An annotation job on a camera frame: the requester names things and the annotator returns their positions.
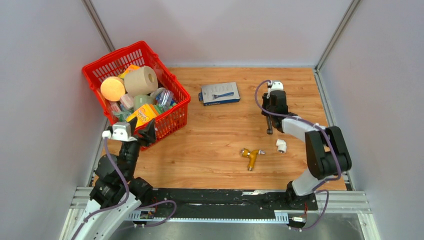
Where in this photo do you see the grey blue razor box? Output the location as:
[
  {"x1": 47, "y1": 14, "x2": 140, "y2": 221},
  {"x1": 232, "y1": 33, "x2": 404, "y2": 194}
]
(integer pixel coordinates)
[{"x1": 198, "y1": 81, "x2": 241, "y2": 107}]

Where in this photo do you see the dark grey metal faucet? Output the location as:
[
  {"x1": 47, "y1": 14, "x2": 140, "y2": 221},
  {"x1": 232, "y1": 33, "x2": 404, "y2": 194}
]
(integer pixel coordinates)
[{"x1": 266, "y1": 115, "x2": 273, "y2": 135}]

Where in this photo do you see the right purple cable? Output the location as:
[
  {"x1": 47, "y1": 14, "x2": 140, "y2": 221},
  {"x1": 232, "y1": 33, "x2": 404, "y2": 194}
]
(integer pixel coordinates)
[{"x1": 254, "y1": 79, "x2": 343, "y2": 232}]

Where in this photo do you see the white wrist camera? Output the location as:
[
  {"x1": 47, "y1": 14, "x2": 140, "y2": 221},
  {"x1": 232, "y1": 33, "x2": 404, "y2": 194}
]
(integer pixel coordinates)
[
  {"x1": 266, "y1": 80, "x2": 284, "y2": 95},
  {"x1": 101, "y1": 121, "x2": 137, "y2": 142}
]

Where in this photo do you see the white pvc elbow fitting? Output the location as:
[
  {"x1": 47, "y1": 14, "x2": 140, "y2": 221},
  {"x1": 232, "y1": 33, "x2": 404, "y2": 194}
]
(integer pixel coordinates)
[{"x1": 275, "y1": 139, "x2": 287, "y2": 154}]

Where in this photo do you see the brown toilet paper roll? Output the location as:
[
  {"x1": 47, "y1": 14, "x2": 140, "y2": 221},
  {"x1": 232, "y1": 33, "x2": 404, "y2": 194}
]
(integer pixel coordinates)
[{"x1": 124, "y1": 66, "x2": 159, "y2": 97}]

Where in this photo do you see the yellow brass tap valve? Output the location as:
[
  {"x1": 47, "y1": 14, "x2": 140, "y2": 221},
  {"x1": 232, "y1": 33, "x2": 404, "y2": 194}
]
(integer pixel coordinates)
[{"x1": 240, "y1": 148, "x2": 266, "y2": 172}]

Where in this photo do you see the yellow orange snack packet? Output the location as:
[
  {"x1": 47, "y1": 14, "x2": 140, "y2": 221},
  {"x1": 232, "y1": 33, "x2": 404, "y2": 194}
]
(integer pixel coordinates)
[{"x1": 126, "y1": 103, "x2": 160, "y2": 128}]

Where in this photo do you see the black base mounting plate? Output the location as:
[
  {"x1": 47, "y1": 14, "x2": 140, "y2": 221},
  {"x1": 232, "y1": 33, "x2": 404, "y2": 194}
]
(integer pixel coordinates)
[{"x1": 126, "y1": 188, "x2": 318, "y2": 225}]

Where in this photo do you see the orange round sponge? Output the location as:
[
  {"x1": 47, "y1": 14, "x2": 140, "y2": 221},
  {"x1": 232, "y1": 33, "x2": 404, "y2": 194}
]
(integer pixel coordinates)
[{"x1": 100, "y1": 76, "x2": 126, "y2": 102}]

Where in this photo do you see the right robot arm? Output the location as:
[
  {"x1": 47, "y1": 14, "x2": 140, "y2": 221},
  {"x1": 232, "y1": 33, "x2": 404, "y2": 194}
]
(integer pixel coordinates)
[{"x1": 261, "y1": 90, "x2": 352, "y2": 210}]

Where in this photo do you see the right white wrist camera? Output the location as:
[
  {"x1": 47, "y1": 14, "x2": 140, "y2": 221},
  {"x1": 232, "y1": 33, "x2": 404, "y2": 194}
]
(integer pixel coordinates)
[{"x1": 266, "y1": 80, "x2": 284, "y2": 95}]

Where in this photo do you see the pale green soap bottle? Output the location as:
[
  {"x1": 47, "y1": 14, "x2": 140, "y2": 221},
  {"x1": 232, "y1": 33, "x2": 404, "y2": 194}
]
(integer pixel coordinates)
[{"x1": 133, "y1": 94, "x2": 156, "y2": 110}]

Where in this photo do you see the red plastic basket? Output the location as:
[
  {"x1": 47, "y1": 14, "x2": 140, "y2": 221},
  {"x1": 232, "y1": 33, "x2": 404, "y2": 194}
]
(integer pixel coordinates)
[{"x1": 81, "y1": 40, "x2": 191, "y2": 143}]

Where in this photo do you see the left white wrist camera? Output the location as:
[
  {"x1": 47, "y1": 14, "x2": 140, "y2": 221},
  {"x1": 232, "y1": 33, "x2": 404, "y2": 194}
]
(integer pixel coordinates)
[{"x1": 101, "y1": 121, "x2": 137, "y2": 142}]

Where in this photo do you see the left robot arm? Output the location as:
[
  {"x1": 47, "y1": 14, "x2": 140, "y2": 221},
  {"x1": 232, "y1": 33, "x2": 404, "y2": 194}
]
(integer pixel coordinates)
[{"x1": 70, "y1": 117, "x2": 157, "y2": 240}]

